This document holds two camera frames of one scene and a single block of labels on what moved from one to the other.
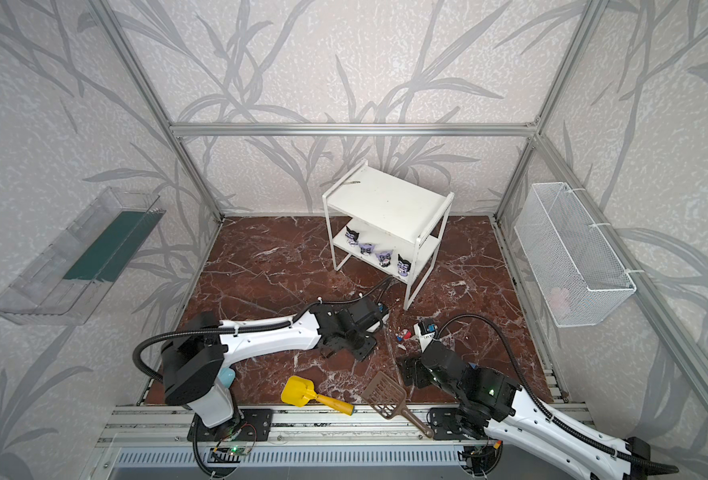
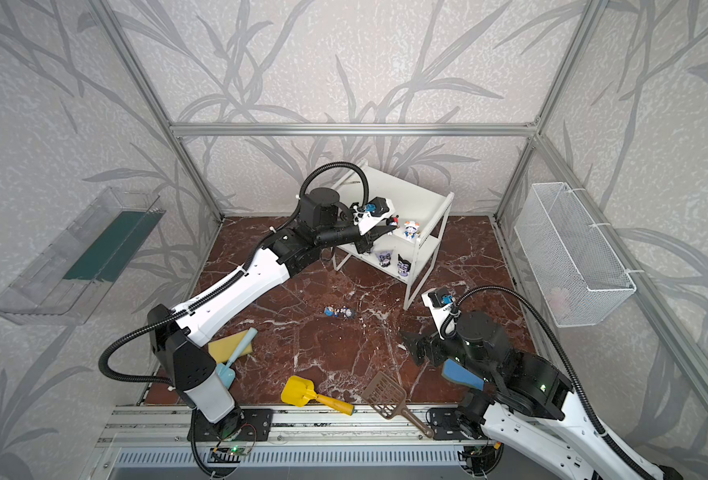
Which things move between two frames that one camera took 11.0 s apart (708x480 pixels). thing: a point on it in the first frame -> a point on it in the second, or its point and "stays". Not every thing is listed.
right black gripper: (414, 369) -> (425, 347)
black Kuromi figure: (403, 266) stays
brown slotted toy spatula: (386, 397) stays
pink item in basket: (560, 301) stays
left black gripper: (360, 346) -> (365, 234)
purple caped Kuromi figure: (384, 257) stays
